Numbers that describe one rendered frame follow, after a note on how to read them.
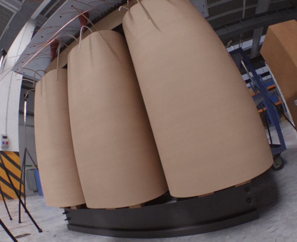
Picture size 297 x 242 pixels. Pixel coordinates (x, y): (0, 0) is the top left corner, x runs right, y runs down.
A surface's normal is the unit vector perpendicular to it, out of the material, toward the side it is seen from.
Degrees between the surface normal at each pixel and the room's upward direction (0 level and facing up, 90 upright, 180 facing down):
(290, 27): 90
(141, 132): 90
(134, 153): 90
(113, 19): 90
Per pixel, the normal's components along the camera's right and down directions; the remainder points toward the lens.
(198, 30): 0.00, -0.27
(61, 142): 0.37, -0.35
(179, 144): -0.61, -0.05
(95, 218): -0.41, -0.14
